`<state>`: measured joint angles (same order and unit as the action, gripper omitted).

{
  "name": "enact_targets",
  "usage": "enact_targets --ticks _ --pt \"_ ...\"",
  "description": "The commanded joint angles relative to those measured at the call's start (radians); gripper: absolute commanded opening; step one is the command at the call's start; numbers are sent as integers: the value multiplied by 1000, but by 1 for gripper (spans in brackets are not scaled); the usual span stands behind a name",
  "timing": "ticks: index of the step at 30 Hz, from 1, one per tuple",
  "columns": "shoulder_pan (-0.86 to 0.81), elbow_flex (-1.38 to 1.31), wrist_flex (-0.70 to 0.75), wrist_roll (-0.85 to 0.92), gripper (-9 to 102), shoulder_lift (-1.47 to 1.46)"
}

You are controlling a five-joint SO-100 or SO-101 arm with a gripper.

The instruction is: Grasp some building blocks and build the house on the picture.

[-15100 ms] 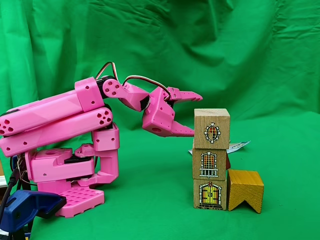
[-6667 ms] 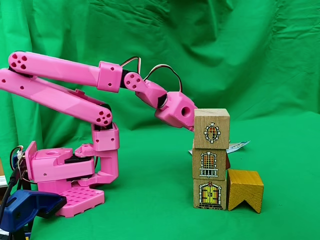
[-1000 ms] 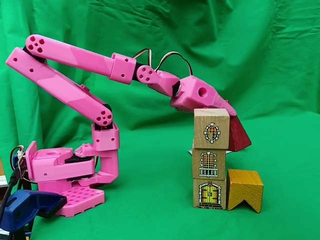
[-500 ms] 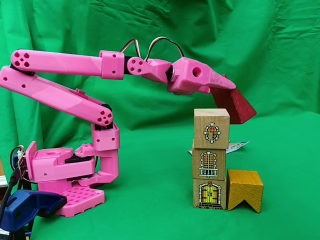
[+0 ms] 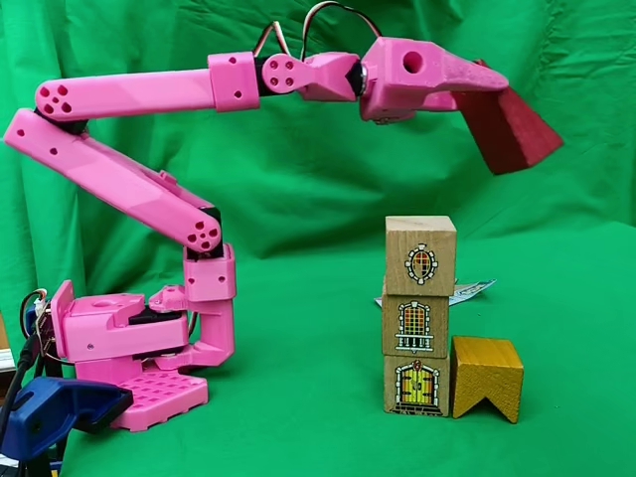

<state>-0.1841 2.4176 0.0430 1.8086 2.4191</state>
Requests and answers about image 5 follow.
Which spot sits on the blue clamp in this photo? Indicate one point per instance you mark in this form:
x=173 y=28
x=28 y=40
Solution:
x=49 y=407

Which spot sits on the red triangular wooden block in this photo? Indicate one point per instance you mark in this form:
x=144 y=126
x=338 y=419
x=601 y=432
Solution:
x=512 y=134

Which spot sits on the wooden block with door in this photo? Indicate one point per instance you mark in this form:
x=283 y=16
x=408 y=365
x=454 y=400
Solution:
x=442 y=387

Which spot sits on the wooden block with oval window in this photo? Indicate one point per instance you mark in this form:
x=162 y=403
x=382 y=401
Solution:
x=422 y=238

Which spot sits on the wooden block with balcony window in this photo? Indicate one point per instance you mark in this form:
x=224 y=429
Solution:
x=437 y=323

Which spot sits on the yellow notched wooden block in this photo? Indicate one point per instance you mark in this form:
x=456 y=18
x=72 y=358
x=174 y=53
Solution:
x=487 y=377

